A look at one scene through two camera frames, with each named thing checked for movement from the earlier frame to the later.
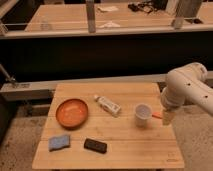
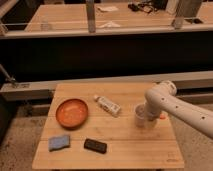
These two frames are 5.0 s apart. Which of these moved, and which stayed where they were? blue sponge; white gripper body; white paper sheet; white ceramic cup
Moved: white gripper body
Stayed: white ceramic cup; white paper sheet; blue sponge
